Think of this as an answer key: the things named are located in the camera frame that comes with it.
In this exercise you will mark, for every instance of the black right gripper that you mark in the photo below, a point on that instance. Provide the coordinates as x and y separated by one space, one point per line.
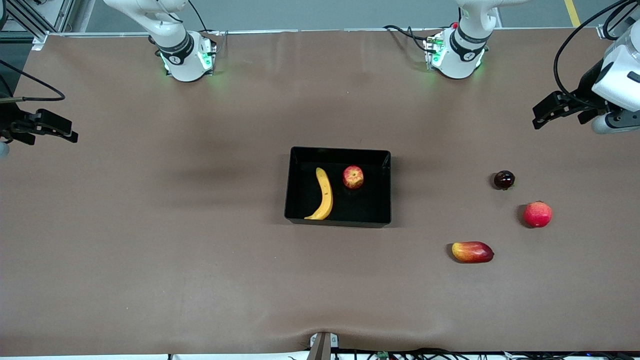
9 123

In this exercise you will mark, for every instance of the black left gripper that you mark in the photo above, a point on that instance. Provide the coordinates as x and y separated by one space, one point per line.
588 88

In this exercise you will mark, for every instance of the small red yellow apple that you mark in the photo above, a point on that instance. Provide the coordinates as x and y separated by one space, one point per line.
353 177

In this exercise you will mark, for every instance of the yellow banana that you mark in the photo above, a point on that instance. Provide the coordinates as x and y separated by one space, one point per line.
326 195

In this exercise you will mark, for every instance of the black plastic box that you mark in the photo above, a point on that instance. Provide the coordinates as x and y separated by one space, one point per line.
305 200

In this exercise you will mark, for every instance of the dark purple plum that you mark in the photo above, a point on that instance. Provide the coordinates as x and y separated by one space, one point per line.
504 180

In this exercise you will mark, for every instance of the yellow floor tape strip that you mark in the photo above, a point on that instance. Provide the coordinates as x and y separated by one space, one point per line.
572 12

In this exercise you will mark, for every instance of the round red peach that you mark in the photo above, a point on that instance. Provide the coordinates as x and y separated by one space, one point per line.
537 214

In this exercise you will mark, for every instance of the red yellow mango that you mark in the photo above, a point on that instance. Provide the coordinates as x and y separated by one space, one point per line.
472 252

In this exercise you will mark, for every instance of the small green circuit board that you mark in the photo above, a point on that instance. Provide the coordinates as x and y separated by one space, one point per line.
383 355

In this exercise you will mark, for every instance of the aluminium frame profile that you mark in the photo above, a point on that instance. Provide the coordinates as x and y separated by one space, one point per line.
602 31
45 20

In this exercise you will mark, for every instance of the silver table edge rail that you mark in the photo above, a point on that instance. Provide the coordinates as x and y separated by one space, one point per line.
325 30

